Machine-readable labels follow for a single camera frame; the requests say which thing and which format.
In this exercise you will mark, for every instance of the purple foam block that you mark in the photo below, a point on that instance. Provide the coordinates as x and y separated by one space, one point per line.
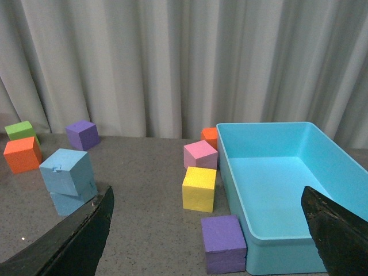
82 135
224 244

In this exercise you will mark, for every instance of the purple foam block near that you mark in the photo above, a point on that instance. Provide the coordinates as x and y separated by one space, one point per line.
224 244

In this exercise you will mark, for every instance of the orange foam block right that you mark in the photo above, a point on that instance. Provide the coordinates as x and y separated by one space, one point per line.
210 136

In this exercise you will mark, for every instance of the purple foam block far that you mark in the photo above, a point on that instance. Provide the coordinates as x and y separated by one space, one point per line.
82 135

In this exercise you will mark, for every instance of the light blue plastic bin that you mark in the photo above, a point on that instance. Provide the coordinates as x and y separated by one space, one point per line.
264 168

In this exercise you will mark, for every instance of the light blue block with dent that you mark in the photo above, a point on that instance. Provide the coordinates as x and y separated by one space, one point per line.
69 172

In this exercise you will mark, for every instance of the yellow foam block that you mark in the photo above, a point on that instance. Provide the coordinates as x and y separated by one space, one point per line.
198 189

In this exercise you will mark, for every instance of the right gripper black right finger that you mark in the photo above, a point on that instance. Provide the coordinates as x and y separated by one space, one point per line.
340 236

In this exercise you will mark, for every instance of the pink foam block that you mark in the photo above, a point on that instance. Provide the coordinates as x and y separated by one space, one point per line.
200 154

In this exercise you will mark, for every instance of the light blue foam block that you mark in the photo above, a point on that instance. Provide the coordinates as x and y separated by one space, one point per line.
66 204

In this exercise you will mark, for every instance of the green foam block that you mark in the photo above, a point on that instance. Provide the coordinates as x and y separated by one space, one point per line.
21 130

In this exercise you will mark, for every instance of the orange foam block left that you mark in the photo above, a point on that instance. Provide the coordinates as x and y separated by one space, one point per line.
23 155

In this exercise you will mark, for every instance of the grey curtain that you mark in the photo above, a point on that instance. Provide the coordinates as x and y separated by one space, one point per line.
171 68

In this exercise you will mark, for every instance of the orange foam block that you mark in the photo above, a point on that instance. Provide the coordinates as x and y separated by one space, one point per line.
23 155
210 136

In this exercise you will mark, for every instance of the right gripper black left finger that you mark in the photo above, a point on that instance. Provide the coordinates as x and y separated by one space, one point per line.
72 247

